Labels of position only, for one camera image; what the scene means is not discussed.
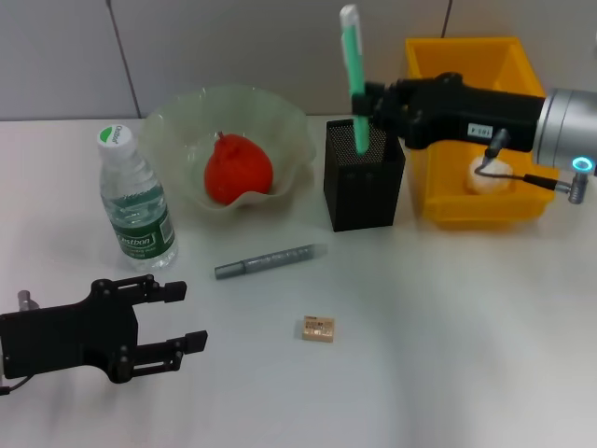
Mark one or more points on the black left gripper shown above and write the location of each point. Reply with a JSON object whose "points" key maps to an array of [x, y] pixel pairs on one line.
{"points": [[60, 340]]}

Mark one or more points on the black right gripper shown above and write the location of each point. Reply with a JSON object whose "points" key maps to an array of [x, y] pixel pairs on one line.
{"points": [[443, 112]]}

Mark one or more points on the clear green-label water bottle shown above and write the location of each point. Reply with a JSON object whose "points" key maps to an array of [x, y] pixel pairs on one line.
{"points": [[137, 219]]}

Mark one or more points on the beige eraser block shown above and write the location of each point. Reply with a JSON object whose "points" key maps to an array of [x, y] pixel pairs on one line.
{"points": [[317, 329]]}

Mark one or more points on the red-orange toy orange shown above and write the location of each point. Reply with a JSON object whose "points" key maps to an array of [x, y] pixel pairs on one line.
{"points": [[238, 172]]}

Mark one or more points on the white paper ball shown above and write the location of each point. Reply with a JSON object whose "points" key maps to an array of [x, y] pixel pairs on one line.
{"points": [[499, 184]]}

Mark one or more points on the silver glitter marker pen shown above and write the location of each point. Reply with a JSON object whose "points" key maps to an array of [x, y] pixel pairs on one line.
{"points": [[270, 260]]}

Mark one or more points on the black mesh pen holder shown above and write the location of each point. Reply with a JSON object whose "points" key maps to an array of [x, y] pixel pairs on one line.
{"points": [[364, 205]]}

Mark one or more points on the translucent green wavy fruit bowl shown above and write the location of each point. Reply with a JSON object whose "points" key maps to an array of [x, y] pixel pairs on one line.
{"points": [[261, 116]]}

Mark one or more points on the yellow plastic bin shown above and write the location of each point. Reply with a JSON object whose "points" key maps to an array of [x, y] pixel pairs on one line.
{"points": [[471, 210]]}

